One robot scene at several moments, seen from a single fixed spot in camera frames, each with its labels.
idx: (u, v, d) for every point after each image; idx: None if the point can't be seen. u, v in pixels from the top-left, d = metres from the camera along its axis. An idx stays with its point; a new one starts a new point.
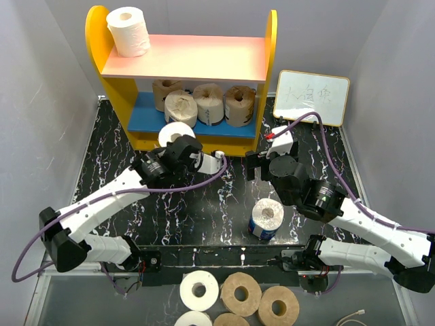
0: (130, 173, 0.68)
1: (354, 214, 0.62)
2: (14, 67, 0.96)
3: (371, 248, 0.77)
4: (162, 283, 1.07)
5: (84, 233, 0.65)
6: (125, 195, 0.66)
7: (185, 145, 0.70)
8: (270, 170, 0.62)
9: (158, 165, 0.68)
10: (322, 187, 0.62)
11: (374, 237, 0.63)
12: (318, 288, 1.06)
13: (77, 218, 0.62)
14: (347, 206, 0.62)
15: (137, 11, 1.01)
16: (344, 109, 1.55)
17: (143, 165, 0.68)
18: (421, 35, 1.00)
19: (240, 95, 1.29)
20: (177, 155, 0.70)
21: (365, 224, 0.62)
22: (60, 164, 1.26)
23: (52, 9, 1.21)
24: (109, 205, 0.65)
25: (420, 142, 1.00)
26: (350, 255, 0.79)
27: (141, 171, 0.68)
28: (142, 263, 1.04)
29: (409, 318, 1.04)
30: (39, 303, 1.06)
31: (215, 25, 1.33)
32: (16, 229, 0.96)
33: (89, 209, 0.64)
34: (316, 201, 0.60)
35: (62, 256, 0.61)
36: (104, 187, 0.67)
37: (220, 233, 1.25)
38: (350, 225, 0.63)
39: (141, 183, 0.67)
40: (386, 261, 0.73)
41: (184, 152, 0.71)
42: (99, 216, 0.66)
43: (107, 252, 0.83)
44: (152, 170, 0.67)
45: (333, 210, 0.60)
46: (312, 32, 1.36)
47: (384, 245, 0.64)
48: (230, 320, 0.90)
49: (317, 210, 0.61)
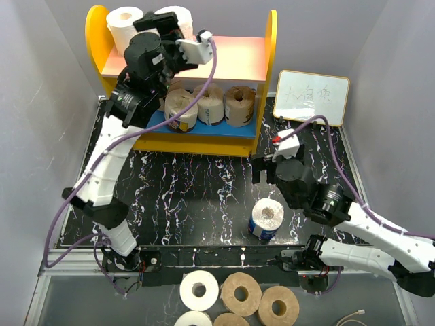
0: (109, 120, 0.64)
1: (361, 219, 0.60)
2: (15, 66, 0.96)
3: (374, 251, 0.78)
4: (161, 283, 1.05)
5: (108, 194, 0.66)
6: (117, 147, 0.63)
7: (139, 57, 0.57)
8: (277, 174, 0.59)
9: (129, 97, 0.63)
10: (329, 190, 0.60)
11: (380, 242, 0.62)
12: (318, 288, 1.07)
13: (91, 187, 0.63)
14: (355, 210, 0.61)
15: (137, 11, 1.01)
16: (344, 109, 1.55)
17: (117, 104, 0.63)
18: (421, 35, 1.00)
19: (240, 95, 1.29)
20: (139, 74, 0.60)
21: (372, 229, 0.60)
22: (60, 164, 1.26)
23: (53, 9, 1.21)
24: (109, 163, 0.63)
25: (421, 141, 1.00)
26: (352, 257, 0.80)
27: (118, 113, 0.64)
28: (142, 263, 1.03)
29: (408, 318, 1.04)
30: (39, 303, 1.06)
31: (216, 24, 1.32)
32: (15, 229, 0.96)
33: (95, 176, 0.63)
34: (323, 205, 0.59)
35: (100, 218, 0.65)
36: (95, 148, 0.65)
37: (220, 233, 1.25)
38: (356, 229, 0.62)
39: (124, 125, 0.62)
40: (389, 265, 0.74)
41: (144, 66, 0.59)
42: (109, 176, 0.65)
43: (122, 233, 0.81)
44: (127, 106, 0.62)
45: (341, 215, 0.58)
46: (313, 32, 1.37)
47: (389, 249, 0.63)
48: (230, 320, 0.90)
49: (323, 214, 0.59)
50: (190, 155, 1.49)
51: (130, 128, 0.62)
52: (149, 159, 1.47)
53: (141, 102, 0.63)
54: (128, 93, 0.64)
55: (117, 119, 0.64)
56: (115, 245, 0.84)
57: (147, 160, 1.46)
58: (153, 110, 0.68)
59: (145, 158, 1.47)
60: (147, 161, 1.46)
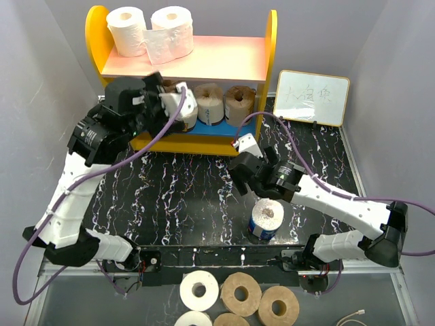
0: (72, 157, 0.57)
1: (310, 189, 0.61)
2: (15, 67, 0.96)
3: (350, 232, 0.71)
4: (162, 283, 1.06)
5: (73, 235, 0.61)
6: (81, 185, 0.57)
7: (120, 93, 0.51)
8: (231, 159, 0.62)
9: (94, 131, 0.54)
10: (281, 166, 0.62)
11: (334, 210, 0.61)
12: (318, 288, 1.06)
13: (51, 229, 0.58)
14: (304, 182, 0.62)
15: (137, 11, 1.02)
16: (344, 109, 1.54)
17: (80, 141, 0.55)
18: (421, 35, 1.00)
19: (240, 95, 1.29)
20: (115, 110, 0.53)
21: (323, 197, 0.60)
22: (59, 164, 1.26)
23: (53, 9, 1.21)
24: (71, 204, 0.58)
25: (421, 141, 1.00)
26: (335, 244, 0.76)
27: (82, 150, 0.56)
28: (142, 263, 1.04)
29: (409, 318, 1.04)
30: (39, 303, 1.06)
31: (216, 24, 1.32)
32: (15, 229, 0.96)
33: (56, 216, 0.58)
34: (274, 179, 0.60)
35: (66, 259, 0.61)
36: (58, 187, 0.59)
37: (220, 233, 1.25)
38: (308, 201, 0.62)
39: (88, 164, 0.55)
40: (359, 241, 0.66)
41: (123, 103, 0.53)
42: (73, 216, 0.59)
43: (107, 250, 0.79)
44: (90, 142, 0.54)
45: (290, 187, 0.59)
46: (313, 32, 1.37)
47: (346, 219, 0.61)
48: (230, 320, 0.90)
49: (276, 189, 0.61)
50: (190, 155, 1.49)
51: (94, 166, 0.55)
52: (149, 159, 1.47)
53: (107, 139, 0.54)
54: (94, 128, 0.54)
55: (80, 156, 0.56)
56: (107, 258, 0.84)
57: (147, 160, 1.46)
58: (119, 149, 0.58)
59: (145, 158, 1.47)
60: (147, 161, 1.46)
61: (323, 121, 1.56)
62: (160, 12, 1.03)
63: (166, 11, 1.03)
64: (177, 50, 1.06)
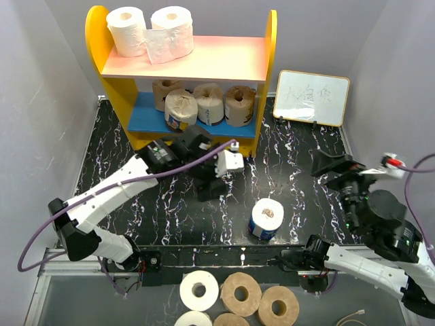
0: (136, 161, 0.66)
1: (425, 261, 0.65)
2: (15, 67, 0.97)
3: (386, 270, 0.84)
4: (162, 283, 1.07)
5: (92, 224, 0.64)
6: (132, 185, 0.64)
7: (196, 134, 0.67)
8: (370, 207, 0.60)
9: (165, 153, 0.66)
10: (404, 229, 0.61)
11: (426, 278, 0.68)
12: (318, 288, 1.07)
13: (83, 209, 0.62)
14: (422, 252, 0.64)
15: (137, 11, 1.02)
16: (344, 109, 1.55)
17: (149, 153, 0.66)
18: (421, 35, 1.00)
19: (240, 95, 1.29)
20: (187, 144, 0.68)
21: (430, 270, 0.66)
22: (60, 164, 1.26)
23: (53, 9, 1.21)
24: (114, 195, 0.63)
25: (421, 141, 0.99)
26: (363, 269, 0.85)
27: (147, 159, 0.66)
28: (142, 263, 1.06)
29: (409, 318, 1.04)
30: (39, 303, 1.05)
31: (215, 25, 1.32)
32: (15, 229, 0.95)
33: (95, 200, 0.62)
34: (393, 241, 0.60)
35: (73, 244, 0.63)
36: (110, 178, 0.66)
37: (220, 233, 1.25)
38: (414, 268, 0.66)
39: (149, 171, 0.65)
40: (402, 286, 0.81)
41: (193, 142, 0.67)
42: (106, 206, 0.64)
43: (107, 250, 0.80)
44: (158, 157, 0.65)
45: (410, 255, 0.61)
46: (312, 32, 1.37)
47: (429, 286, 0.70)
48: (230, 320, 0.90)
49: (394, 252, 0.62)
50: None
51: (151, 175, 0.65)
52: None
53: (170, 163, 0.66)
54: (165, 149, 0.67)
55: (143, 163, 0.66)
56: (107, 256, 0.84)
57: None
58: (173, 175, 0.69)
59: None
60: None
61: (321, 121, 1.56)
62: (160, 13, 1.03)
63: (164, 12, 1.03)
64: (176, 50, 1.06)
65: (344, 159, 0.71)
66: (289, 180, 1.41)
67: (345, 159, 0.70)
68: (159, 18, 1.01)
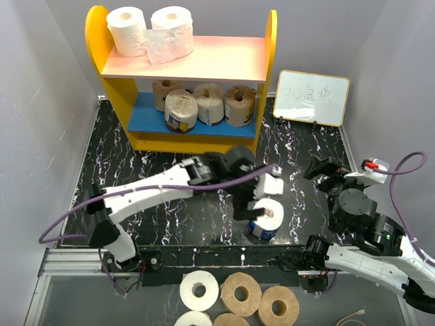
0: (180, 170, 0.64)
1: (410, 254, 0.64)
2: (15, 67, 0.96)
3: (387, 268, 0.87)
4: (162, 283, 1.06)
5: (121, 216, 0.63)
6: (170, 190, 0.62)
7: (239, 156, 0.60)
8: (342, 204, 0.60)
9: (207, 170, 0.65)
10: (383, 223, 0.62)
11: (419, 273, 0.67)
12: (318, 288, 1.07)
13: (119, 201, 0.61)
14: (405, 245, 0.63)
15: (137, 12, 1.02)
16: (344, 109, 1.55)
17: (193, 167, 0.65)
18: (421, 35, 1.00)
19: (240, 95, 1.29)
20: (228, 164, 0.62)
21: (417, 263, 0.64)
22: (60, 164, 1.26)
23: (53, 9, 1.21)
24: (153, 195, 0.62)
25: (421, 141, 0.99)
26: (363, 267, 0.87)
27: (189, 172, 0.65)
28: (143, 263, 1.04)
29: (409, 318, 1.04)
30: (39, 303, 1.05)
31: (215, 25, 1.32)
32: (15, 229, 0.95)
33: (132, 195, 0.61)
34: (376, 236, 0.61)
35: (97, 233, 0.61)
36: (152, 177, 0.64)
37: (220, 233, 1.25)
38: (403, 263, 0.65)
39: (189, 183, 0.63)
40: (404, 284, 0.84)
41: (235, 163, 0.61)
42: (140, 204, 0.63)
43: (117, 245, 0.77)
44: (200, 174, 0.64)
45: (393, 249, 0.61)
46: (312, 32, 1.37)
47: (423, 280, 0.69)
48: (230, 320, 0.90)
49: (375, 246, 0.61)
50: None
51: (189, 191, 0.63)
52: (149, 159, 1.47)
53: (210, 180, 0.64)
54: (207, 168, 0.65)
55: (185, 173, 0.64)
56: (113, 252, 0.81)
57: (147, 160, 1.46)
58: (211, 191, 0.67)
59: (145, 158, 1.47)
60: (147, 161, 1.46)
61: (323, 121, 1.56)
62: (160, 13, 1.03)
63: (164, 12, 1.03)
64: (176, 50, 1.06)
65: (327, 161, 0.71)
66: (289, 180, 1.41)
67: (329, 161, 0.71)
68: (159, 18, 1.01)
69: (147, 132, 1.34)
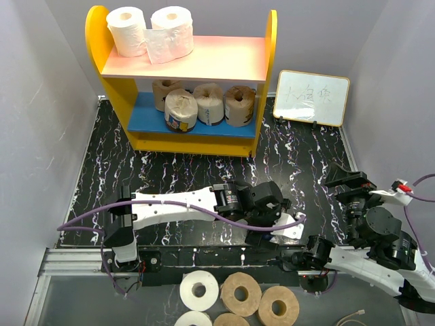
0: (209, 195, 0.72)
1: (421, 266, 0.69)
2: (15, 66, 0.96)
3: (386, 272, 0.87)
4: (162, 283, 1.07)
5: (143, 225, 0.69)
6: (195, 210, 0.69)
7: (268, 193, 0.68)
8: (369, 224, 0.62)
9: (234, 199, 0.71)
10: (404, 239, 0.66)
11: (423, 282, 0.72)
12: (318, 288, 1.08)
13: (146, 208, 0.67)
14: (418, 259, 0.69)
15: (136, 11, 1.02)
16: (344, 109, 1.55)
17: (222, 193, 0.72)
18: (421, 35, 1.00)
19: (240, 95, 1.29)
20: (255, 197, 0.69)
21: (425, 274, 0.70)
22: (60, 164, 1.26)
23: (53, 9, 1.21)
24: (177, 211, 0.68)
25: (421, 141, 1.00)
26: (364, 272, 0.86)
27: (218, 196, 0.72)
28: (142, 263, 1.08)
29: (408, 318, 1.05)
30: (39, 303, 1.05)
31: (215, 25, 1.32)
32: (15, 229, 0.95)
33: (160, 207, 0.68)
34: (393, 252, 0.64)
35: (116, 233, 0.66)
36: (180, 194, 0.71)
37: (220, 233, 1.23)
38: (411, 273, 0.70)
39: (215, 208, 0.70)
40: (400, 286, 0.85)
41: (261, 200, 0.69)
42: (164, 216, 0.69)
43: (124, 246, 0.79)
44: (229, 202, 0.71)
45: (408, 263, 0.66)
46: (312, 32, 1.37)
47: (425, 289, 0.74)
48: (230, 320, 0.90)
49: (394, 261, 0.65)
50: (190, 155, 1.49)
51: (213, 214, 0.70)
52: (149, 159, 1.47)
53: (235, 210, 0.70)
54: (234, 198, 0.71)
55: (213, 198, 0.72)
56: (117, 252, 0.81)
57: (147, 160, 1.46)
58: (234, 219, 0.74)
59: (145, 158, 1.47)
60: (147, 161, 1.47)
61: (323, 121, 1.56)
62: (160, 13, 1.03)
63: (164, 12, 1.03)
64: (176, 50, 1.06)
65: (358, 175, 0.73)
66: (289, 180, 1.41)
67: (359, 175, 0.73)
68: (159, 18, 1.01)
69: (147, 131, 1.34)
